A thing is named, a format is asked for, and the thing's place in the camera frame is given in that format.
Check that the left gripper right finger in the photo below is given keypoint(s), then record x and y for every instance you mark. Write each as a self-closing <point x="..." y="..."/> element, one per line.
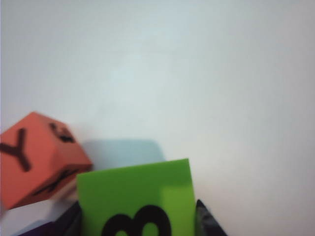
<point x="205" y="221"/>

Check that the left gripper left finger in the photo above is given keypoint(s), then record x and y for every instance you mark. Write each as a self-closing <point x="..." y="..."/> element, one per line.
<point x="72" y="223"/>

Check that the green foam block 3 O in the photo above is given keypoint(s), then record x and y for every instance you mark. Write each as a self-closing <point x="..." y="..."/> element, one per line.
<point x="135" y="191"/>

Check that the orange foam block Y X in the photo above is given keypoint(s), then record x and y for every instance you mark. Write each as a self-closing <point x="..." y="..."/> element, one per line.
<point x="44" y="159"/>

